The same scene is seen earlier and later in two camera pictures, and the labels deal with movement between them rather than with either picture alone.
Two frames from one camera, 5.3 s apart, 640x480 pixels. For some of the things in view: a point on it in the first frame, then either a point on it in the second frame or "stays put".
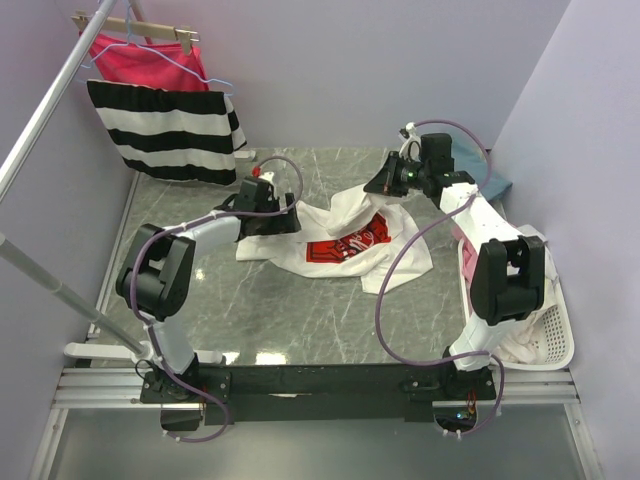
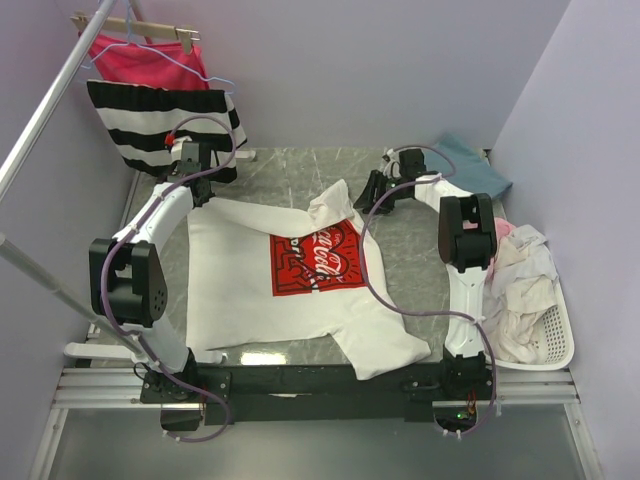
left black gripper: (284, 223) -> (211, 195)
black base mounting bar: (272, 393) stays put
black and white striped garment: (188, 135) stays put
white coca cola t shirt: (355, 233) -> (260, 275)
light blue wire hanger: (155, 52) stays put
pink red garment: (162, 66) stays put
